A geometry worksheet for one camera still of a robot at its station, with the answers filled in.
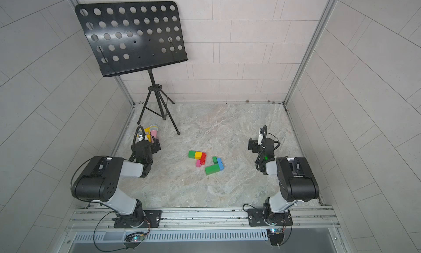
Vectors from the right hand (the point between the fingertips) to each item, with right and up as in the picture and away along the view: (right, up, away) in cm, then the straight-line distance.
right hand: (259, 136), depth 95 cm
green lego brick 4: (-28, -17, -9) cm, 34 cm away
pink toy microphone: (-63, +2, +3) cm, 64 cm away
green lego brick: (-39, -10, -4) cm, 40 cm away
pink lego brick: (-34, -13, -9) cm, 38 cm away
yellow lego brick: (-35, -10, -6) cm, 37 cm away
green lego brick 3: (-24, -16, -10) cm, 31 cm away
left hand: (-64, -1, -1) cm, 64 cm away
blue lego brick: (-23, -13, -9) cm, 28 cm away
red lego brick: (-32, -11, -7) cm, 35 cm away
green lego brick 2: (-26, -12, -8) cm, 29 cm away
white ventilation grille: (-66, -40, -26) cm, 81 cm away
